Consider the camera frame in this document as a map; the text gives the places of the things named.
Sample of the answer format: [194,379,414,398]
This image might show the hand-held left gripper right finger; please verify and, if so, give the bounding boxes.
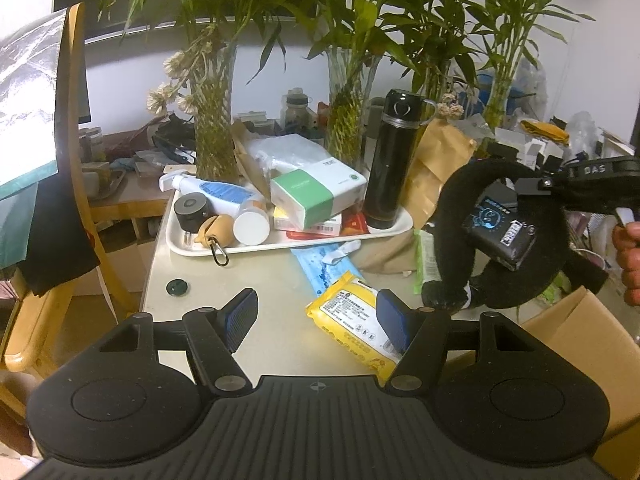
[376,287,543,393]

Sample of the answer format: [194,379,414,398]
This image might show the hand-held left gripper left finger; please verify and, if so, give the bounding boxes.
[92,287,259,396]

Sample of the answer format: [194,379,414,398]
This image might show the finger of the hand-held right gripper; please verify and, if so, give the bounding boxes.
[515,176,571,200]

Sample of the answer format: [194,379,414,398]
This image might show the yellow wet wipes packet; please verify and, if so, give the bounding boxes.
[305,270,416,376]

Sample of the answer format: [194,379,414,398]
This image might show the blue wet wipes packet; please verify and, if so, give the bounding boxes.
[290,245,366,297]

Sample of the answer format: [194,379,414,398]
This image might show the black fuzzy neck pillow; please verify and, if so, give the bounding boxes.
[421,157,608,311]

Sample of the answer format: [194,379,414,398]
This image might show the cardboard box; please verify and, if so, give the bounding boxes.
[440,285,640,461]

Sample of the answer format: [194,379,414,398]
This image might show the person's right hand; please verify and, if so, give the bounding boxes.
[614,221,640,307]

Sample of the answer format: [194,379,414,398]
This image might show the clear plastic bag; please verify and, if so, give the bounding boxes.
[567,110,601,146]

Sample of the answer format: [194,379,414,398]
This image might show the yellow pouch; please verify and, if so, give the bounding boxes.
[520,119,571,143]

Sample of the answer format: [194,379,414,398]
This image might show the white plastic tray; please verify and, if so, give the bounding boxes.
[165,187,416,259]

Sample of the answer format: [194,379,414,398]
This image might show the green packet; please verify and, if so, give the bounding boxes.
[412,230,441,295]

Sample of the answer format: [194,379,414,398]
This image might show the small white plastic piece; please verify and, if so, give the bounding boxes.
[321,240,362,266]

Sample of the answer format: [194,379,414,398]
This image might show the white bottle orange label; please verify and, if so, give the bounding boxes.
[232,199,272,247]

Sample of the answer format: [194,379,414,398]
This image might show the tan silicone holder with carabiner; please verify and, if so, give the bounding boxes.
[196,214,236,266]

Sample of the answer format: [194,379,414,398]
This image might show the lucky bamboo in glass vase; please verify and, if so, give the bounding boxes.
[400,0,501,106]
[470,0,596,128]
[97,0,301,183]
[295,0,426,171]

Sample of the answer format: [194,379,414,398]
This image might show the large brown paper bag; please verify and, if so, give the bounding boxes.
[360,117,478,273]

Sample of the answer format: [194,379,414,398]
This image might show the flat red box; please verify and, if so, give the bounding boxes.
[272,210,371,238]

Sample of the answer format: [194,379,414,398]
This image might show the dried white flowers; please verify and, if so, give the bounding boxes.
[146,50,211,116]
[437,92,468,121]

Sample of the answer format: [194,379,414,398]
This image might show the black round canister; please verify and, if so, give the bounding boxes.
[173,193,209,233]

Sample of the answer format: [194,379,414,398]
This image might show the white spray bottle blue label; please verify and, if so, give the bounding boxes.
[159,170,266,211]

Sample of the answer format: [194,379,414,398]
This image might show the green and white box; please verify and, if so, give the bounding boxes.
[270,160,368,231]

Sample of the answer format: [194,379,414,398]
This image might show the black thermos bottle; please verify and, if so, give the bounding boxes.
[362,88,437,231]

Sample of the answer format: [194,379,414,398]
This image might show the small brown paper bag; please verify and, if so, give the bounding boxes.
[231,120,273,201]

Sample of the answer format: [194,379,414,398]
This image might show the wooden side table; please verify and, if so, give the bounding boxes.
[80,127,173,221]

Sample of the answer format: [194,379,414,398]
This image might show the white plastic bag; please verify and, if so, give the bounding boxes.
[247,135,333,178]

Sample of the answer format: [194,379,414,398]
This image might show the black bag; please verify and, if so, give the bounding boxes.
[152,115,198,163]

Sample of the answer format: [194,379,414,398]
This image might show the black cloth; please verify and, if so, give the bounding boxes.
[20,7,101,296]

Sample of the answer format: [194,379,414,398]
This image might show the clear sports bottle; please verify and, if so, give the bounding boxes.
[282,88,316,133]

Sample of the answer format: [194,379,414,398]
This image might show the glass jar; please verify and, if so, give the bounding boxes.
[80,127,106,161]

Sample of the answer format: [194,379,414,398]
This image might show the wooden chair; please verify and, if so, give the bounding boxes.
[0,2,146,411]

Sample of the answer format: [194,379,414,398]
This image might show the silver foil board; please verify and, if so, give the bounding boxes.
[0,7,68,201]

